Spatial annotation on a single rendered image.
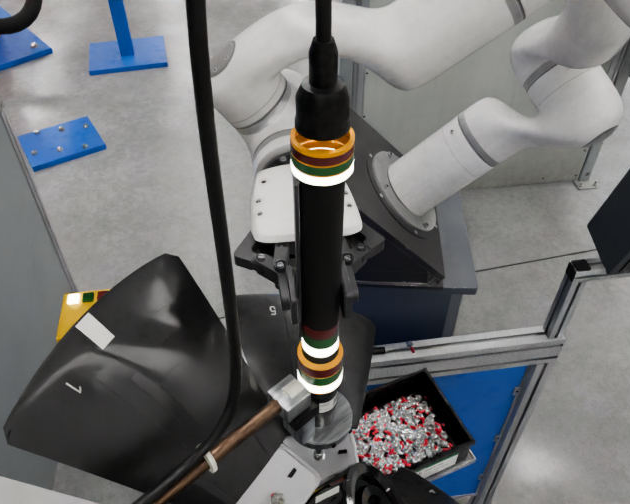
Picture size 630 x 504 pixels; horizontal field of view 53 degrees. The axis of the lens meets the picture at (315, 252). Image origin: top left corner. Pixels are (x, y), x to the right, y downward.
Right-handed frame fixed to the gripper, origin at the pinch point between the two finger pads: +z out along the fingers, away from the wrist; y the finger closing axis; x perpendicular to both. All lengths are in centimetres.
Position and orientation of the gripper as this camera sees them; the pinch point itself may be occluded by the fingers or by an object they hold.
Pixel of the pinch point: (318, 293)
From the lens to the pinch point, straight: 53.5
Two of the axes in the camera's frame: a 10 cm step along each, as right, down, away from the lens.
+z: 1.5, 6.9, -7.0
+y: -9.9, 1.0, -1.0
